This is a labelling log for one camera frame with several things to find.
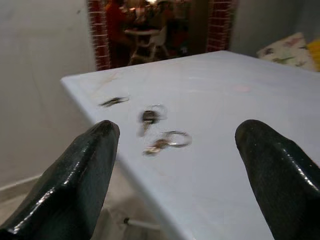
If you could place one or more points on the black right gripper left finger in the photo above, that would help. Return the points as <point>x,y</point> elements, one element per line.
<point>67,185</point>

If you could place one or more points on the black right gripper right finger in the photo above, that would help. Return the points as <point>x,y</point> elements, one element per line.
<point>282,180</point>

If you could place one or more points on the square-headed silver key with rings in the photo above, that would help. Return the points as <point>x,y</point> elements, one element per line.
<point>148,116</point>

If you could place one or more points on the dinosaur print pillow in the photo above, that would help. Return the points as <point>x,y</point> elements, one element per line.
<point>287,53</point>

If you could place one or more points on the yellow cushion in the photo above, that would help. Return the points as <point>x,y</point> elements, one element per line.
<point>315,51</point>

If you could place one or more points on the red brick pillar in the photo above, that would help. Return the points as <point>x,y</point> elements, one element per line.
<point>99,32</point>
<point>218,25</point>

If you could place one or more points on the white high chair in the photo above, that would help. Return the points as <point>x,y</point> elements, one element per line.
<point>147,41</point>

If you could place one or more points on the person in orange top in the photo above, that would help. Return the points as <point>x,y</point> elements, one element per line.
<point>116,22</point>

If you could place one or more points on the white table frame bar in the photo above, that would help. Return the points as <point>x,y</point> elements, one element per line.
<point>143,222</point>

